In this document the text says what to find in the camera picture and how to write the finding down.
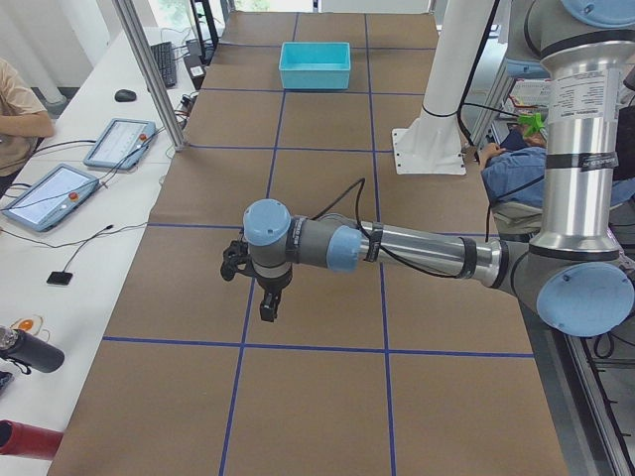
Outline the black keyboard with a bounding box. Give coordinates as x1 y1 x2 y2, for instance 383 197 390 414
150 42 178 88

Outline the teach pendant tablet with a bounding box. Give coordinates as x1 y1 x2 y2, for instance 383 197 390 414
83 118 157 171
2 164 100 232

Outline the small black pad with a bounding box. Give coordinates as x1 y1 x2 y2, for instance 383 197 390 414
47 271 73 286

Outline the black water bottle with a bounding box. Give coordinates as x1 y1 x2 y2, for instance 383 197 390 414
1 326 64 375

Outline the green object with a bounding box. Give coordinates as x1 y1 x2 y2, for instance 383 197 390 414
518 112 546 137

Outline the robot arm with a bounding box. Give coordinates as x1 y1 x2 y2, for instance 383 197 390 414
243 1 634 337

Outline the person in blue shirt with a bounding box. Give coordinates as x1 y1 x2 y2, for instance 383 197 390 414
478 131 635 219

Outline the person in beige shirt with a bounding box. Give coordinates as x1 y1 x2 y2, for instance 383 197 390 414
1 59 55 186

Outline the red cylinder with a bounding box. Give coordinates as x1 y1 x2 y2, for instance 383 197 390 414
1 419 64 460

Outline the near teach pendant tablet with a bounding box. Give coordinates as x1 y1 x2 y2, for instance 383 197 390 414
2 164 100 232

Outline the aluminium frame post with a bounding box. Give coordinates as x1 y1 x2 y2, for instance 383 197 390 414
112 0 186 152

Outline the light blue plastic bin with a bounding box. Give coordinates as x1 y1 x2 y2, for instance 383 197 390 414
279 42 351 90

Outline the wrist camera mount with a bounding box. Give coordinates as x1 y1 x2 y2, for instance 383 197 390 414
220 240 253 282

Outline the egg shaped coaster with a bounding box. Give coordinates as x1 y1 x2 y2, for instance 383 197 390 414
10 314 51 341

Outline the brown paper table cover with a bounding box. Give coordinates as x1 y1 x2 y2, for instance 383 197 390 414
50 13 568 475

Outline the far teach pendant tablet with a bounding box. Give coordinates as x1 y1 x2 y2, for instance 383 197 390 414
83 118 157 171

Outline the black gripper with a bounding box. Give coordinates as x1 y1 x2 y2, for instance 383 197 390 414
254 267 293 322

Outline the black computer mouse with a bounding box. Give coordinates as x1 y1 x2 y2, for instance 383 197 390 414
114 89 137 103

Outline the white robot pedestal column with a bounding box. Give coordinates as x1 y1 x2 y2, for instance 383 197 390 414
392 0 498 176

